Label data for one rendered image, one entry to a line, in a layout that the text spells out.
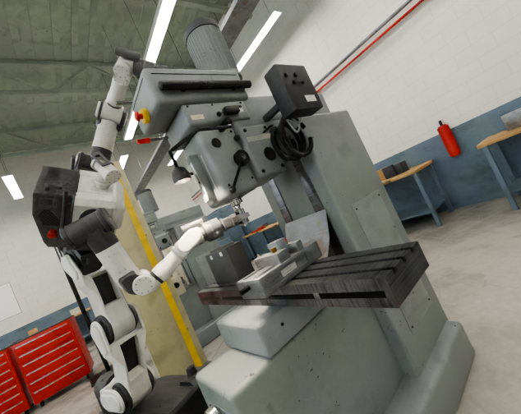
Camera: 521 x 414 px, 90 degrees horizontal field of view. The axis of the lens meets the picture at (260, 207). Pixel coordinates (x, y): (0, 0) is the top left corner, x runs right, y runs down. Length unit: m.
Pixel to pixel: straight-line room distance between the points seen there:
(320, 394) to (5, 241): 9.77
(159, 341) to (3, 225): 8.17
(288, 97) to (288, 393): 1.09
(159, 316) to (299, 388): 1.89
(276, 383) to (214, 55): 1.43
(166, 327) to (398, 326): 2.03
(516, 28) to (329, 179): 3.93
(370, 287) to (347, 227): 0.60
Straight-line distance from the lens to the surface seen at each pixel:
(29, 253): 10.17
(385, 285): 0.72
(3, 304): 10.11
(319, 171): 1.30
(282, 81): 1.16
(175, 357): 2.88
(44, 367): 5.57
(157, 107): 1.14
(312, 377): 1.17
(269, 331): 1.01
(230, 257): 1.40
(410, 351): 1.57
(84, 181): 1.30
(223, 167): 1.11
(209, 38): 1.55
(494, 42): 4.94
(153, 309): 2.78
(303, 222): 1.43
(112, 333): 1.45
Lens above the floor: 1.18
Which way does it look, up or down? 2 degrees up
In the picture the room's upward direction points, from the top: 25 degrees counter-clockwise
